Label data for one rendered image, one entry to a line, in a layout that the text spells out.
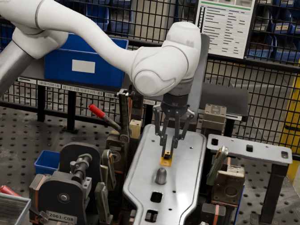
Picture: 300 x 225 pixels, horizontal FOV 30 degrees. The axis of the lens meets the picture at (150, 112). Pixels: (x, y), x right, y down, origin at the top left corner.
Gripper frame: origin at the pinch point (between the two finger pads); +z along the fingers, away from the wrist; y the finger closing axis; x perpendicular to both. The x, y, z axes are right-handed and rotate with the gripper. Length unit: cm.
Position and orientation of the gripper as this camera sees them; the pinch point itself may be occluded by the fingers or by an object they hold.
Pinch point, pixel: (168, 146)
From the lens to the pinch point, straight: 178.8
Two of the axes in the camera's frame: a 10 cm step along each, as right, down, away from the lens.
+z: -1.0, 8.6, 4.9
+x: 1.7, -4.7, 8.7
